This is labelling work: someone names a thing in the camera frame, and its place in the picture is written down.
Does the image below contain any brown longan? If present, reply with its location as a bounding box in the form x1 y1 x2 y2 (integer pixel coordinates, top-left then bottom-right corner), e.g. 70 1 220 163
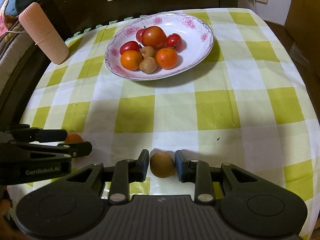
150 151 176 178
139 57 158 74
140 46 157 59

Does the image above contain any small orange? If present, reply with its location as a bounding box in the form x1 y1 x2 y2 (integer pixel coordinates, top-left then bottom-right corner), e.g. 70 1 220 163
65 134 84 144

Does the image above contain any orange tangerine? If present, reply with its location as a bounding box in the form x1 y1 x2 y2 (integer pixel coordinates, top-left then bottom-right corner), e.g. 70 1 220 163
120 50 143 71
156 48 178 69

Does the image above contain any oblong red cherry tomato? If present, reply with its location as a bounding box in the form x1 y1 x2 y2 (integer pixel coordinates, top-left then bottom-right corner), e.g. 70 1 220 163
119 41 140 55

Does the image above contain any large orange-red tomato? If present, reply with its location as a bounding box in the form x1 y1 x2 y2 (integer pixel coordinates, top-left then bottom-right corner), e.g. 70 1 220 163
142 26 167 49

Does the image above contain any grey padded cushion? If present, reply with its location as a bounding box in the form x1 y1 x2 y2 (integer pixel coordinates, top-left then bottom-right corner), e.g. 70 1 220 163
1 24 34 95

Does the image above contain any yellow checkered tablecloth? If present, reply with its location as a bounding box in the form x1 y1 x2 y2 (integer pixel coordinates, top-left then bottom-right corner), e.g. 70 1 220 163
22 8 319 239

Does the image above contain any pink floral fabric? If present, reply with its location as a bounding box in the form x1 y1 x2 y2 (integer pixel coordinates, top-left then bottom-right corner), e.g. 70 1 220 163
0 0 17 36

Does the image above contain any green foam mat edge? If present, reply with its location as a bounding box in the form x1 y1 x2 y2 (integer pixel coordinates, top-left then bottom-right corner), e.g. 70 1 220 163
65 16 137 41

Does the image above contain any pink ribbed cylindrical case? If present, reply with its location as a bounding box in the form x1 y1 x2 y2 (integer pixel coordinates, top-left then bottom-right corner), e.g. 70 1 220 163
18 2 69 64

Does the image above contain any white floral porcelain plate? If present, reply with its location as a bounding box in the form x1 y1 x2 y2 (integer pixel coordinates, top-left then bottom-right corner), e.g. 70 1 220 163
105 12 215 81

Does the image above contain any brown wooden wardrobe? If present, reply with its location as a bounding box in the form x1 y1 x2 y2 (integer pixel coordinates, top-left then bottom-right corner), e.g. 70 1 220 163
285 0 320 68

